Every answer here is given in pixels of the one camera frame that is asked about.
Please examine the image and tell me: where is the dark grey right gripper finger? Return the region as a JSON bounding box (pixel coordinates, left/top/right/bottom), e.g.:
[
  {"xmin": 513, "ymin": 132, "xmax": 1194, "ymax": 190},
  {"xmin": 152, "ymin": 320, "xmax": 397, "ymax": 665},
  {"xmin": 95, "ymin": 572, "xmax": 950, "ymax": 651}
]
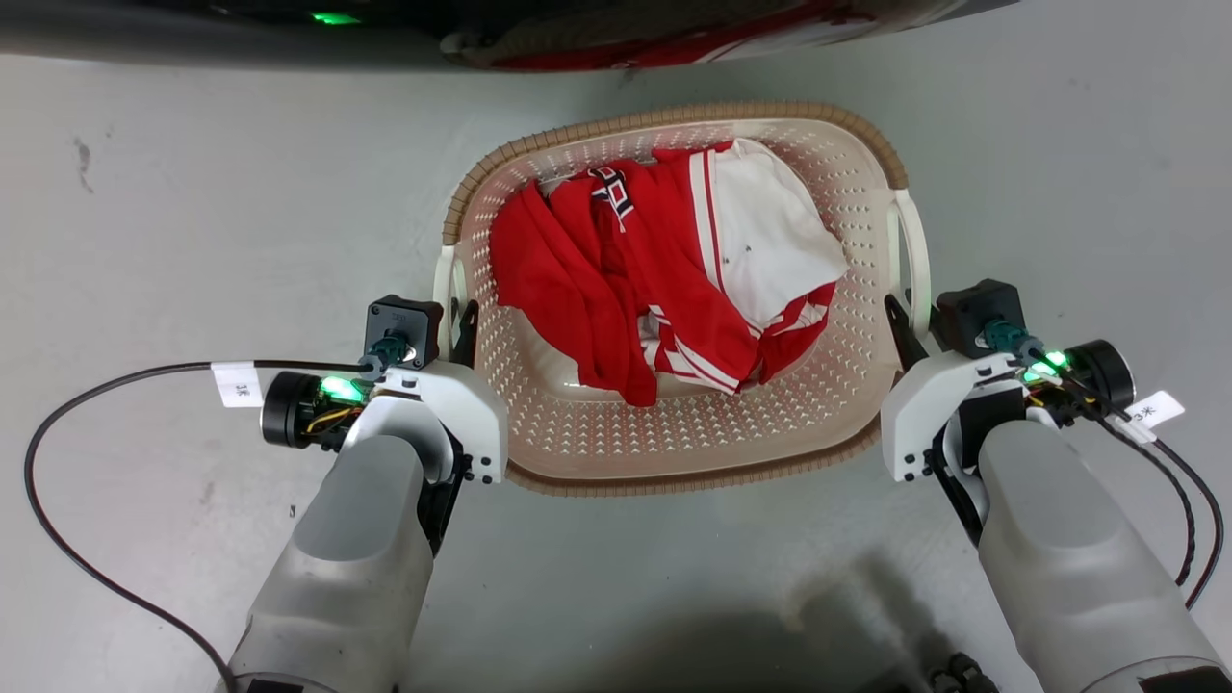
[{"xmin": 883, "ymin": 294, "xmax": 931, "ymax": 372}]

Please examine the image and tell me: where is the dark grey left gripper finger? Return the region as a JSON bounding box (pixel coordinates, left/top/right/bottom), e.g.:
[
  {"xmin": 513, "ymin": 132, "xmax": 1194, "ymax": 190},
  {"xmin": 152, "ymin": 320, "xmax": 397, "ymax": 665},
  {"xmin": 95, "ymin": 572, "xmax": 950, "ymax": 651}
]
[{"xmin": 451, "ymin": 299, "xmax": 480, "ymax": 368}]

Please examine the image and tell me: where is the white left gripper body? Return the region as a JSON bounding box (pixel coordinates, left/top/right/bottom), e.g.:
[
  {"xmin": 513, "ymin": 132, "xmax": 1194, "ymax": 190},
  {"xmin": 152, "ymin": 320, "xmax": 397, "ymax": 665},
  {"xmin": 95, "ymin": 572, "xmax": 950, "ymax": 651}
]
[{"xmin": 370, "ymin": 361, "xmax": 510, "ymax": 485}]

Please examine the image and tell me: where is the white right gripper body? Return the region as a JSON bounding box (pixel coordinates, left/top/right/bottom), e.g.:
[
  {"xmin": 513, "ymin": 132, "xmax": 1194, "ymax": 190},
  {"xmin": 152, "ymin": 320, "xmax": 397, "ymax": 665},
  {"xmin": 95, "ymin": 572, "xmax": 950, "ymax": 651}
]
[{"xmin": 880, "ymin": 350, "xmax": 1023, "ymax": 483}]

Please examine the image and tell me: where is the beige perforated plastic laundry basket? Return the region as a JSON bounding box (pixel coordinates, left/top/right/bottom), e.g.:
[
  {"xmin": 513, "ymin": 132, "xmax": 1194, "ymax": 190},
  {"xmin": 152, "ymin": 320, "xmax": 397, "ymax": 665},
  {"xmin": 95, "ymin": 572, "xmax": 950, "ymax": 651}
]
[{"xmin": 433, "ymin": 101, "xmax": 933, "ymax": 498}]

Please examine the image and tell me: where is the red and white sports jersey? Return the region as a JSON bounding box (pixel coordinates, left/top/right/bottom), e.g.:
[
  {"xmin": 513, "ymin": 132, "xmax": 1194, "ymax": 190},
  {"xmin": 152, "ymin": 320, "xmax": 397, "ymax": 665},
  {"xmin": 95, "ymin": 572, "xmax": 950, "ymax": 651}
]
[{"xmin": 489, "ymin": 138, "xmax": 850, "ymax": 408}]

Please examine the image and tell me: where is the red and white clothing pile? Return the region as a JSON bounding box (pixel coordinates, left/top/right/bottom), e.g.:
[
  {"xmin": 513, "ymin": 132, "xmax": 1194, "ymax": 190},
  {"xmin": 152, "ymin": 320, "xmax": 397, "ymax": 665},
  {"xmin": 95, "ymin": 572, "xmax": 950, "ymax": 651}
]
[{"xmin": 441, "ymin": 0, "xmax": 872, "ymax": 74}]

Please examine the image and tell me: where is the dark appliance with green light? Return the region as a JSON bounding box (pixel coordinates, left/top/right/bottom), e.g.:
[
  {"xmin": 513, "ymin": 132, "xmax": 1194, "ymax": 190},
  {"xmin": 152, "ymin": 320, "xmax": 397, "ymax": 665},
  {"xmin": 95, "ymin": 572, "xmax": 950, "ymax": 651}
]
[{"xmin": 0, "ymin": 0, "xmax": 1021, "ymax": 70}]

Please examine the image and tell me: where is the white left cable label tag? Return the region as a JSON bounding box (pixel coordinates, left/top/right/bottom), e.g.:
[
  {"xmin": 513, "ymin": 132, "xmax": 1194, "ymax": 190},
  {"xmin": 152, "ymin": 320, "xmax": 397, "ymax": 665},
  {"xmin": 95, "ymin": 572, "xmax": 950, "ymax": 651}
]
[{"xmin": 211, "ymin": 360, "xmax": 264, "ymax": 409}]

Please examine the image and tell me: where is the white cable label tag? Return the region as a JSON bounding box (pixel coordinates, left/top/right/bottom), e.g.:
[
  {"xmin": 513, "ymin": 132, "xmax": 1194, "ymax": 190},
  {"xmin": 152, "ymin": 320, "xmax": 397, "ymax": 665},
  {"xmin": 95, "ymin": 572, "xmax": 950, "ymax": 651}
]
[
  {"xmin": 211, "ymin": 360, "xmax": 264, "ymax": 409},
  {"xmin": 1119, "ymin": 389, "xmax": 1186, "ymax": 431}
]

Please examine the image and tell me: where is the white right cable label tag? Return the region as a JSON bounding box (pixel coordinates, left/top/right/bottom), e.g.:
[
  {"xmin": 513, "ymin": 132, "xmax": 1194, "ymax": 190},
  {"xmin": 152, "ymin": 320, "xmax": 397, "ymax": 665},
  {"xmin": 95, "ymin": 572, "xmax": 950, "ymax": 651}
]
[{"xmin": 1119, "ymin": 389, "xmax": 1186, "ymax": 431}]

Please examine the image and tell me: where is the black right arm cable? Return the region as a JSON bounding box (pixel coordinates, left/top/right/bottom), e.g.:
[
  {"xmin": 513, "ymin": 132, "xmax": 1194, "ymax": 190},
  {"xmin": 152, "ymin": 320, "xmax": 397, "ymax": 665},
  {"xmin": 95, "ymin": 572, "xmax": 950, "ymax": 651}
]
[{"xmin": 1083, "ymin": 380, "xmax": 1226, "ymax": 613}]

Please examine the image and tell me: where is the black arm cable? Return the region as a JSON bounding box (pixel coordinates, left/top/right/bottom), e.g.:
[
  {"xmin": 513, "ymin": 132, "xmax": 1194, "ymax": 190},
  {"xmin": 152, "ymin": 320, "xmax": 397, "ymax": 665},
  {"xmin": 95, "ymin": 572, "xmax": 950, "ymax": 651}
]
[
  {"xmin": 1083, "ymin": 380, "xmax": 1226, "ymax": 613},
  {"xmin": 23, "ymin": 359, "xmax": 378, "ymax": 693}
]

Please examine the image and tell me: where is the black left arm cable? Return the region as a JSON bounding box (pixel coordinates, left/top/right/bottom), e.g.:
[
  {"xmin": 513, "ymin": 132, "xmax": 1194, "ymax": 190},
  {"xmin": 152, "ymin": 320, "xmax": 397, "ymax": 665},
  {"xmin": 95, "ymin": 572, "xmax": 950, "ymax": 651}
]
[{"xmin": 23, "ymin": 359, "xmax": 378, "ymax": 693}]

